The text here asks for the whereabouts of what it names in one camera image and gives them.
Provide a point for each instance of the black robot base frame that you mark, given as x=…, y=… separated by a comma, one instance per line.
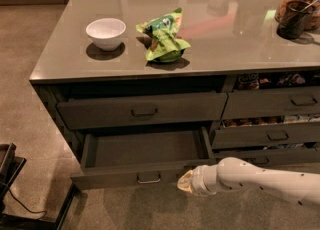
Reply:
x=23, y=205

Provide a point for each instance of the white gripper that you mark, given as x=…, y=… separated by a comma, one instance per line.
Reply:
x=199, y=181

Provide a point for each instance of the green crumpled snack bag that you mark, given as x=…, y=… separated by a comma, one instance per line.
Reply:
x=165, y=46

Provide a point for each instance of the white ceramic bowl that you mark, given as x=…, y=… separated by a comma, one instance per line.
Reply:
x=106, y=33

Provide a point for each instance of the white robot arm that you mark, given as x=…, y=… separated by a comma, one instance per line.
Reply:
x=233, y=174

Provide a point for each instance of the black mesh cup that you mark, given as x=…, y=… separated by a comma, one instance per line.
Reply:
x=295, y=19

